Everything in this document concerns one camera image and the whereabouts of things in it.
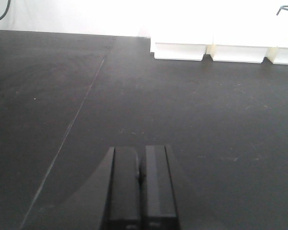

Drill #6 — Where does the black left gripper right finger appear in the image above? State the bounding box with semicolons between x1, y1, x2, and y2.
141;145;178;230

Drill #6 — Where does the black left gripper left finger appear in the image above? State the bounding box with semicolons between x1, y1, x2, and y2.
99;147;141;230

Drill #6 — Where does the white left storage bin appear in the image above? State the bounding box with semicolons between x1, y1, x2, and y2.
150;37;207;61

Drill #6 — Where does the white storage bin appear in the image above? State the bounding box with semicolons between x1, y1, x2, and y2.
206;41;269;63
266;36;288;65
150;37;207;61

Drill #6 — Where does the white middle storage bin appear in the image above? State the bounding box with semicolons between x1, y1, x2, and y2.
206;41;269;63

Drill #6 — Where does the white right storage bin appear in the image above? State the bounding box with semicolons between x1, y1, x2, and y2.
266;36;288;65

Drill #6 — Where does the black cable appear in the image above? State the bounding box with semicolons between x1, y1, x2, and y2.
0;0;12;24

